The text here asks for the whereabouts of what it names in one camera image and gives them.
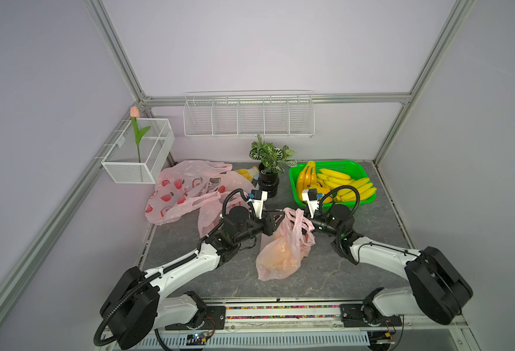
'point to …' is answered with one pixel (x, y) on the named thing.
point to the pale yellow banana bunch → (333, 179)
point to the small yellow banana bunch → (322, 191)
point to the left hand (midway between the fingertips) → (285, 215)
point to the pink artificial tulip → (139, 134)
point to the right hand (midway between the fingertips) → (282, 211)
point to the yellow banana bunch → (364, 187)
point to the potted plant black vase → (273, 161)
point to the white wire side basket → (140, 151)
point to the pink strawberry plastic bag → (178, 189)
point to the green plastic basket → (353, 169)
